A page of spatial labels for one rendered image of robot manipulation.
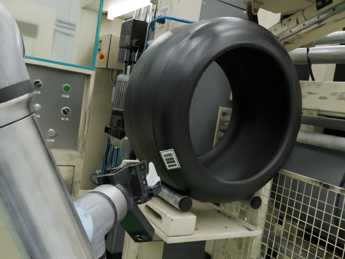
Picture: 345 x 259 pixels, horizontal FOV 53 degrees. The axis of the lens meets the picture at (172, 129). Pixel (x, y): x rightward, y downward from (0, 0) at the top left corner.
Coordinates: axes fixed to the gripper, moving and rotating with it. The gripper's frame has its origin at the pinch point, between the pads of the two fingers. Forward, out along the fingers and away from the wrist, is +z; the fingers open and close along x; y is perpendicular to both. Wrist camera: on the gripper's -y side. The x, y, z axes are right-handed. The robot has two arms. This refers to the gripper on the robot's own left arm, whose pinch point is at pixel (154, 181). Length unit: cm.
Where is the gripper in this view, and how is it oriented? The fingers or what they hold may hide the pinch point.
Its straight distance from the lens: 83.9
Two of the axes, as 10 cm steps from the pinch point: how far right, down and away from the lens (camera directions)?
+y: -2.2, -9.7, -0.9
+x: -9.2, 1.7, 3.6
